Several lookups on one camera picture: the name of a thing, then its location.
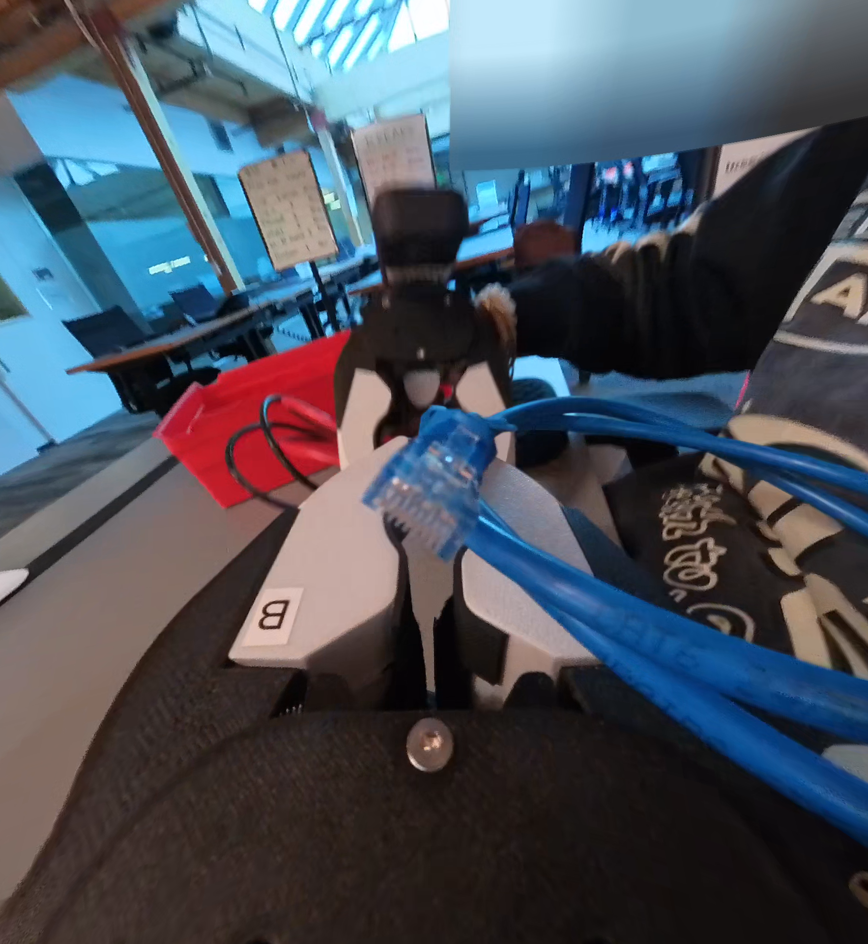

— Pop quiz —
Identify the dark honeycomb seat cushion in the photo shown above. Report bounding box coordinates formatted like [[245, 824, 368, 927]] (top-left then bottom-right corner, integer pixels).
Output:
[[511, 378, 575, 467]]

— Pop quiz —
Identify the blue ethernet cable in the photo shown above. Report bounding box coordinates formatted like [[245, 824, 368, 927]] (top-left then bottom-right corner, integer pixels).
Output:
[[360, 397, 868, 860]]

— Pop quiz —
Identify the gold bracelet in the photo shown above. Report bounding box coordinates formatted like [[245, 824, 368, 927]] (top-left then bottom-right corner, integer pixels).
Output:
[[474, 284, 520, 355]]

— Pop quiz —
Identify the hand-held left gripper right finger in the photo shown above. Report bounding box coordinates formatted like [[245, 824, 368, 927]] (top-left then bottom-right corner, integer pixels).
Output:
[[462, 463, 632, 684]]

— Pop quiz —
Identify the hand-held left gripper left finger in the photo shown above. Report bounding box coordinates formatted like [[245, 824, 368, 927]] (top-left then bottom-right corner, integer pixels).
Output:
[[228, 442, 411, 690]]

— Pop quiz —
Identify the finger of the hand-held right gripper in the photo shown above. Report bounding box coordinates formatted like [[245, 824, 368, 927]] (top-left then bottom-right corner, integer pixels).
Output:
[[455, 361, 516, 466], [337, 365, 405, 471]]

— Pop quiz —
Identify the handwritten whiteboard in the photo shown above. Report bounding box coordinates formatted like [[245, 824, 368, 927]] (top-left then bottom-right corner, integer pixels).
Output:
[[238, 149, 339, 272], [351, 113, 437, 194]]

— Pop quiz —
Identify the framed black white marker sign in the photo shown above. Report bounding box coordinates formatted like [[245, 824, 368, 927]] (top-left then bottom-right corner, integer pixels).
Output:
[[714, 129, 822, 196]]

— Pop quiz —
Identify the red ethernet cable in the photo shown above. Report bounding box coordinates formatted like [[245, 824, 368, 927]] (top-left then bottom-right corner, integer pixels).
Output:
[[278, 397, 341, 473]]

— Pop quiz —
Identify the red plastic bin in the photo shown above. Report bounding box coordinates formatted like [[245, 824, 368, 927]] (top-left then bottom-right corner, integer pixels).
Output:
[[154, 332, 354, 510]]

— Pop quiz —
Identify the long wooden work table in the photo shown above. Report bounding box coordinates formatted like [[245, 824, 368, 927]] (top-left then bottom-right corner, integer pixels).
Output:
[[65, 243, 383, 377]]

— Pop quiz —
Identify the black mesh chair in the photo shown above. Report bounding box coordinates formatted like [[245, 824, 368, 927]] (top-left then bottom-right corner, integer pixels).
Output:
[[169, 284, 251, 325], [61, 304, 221, 414]]

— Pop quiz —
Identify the person's right forearm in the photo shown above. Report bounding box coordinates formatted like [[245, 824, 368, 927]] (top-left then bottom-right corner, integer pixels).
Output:
[[508, 111, 868, 381]]

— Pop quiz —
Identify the black ethernet cable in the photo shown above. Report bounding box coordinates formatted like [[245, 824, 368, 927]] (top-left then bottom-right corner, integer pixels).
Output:
[[226, 394, 332, 510]]

